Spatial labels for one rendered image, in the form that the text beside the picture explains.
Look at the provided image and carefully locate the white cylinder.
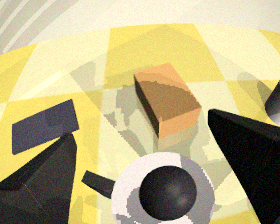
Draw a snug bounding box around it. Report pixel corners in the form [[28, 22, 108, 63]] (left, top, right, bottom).
[[265, 79, 280, 126]]

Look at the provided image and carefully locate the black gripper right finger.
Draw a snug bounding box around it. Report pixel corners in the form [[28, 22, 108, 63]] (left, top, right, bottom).
[[207, 108, 280, 224]]

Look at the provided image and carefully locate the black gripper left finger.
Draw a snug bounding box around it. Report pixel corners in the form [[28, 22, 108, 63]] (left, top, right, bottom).
[[0, 132, 77, 224]]

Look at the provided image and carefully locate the orange rectangular block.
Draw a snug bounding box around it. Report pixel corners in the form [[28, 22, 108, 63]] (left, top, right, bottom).
[[134, 62, 201, 138]]

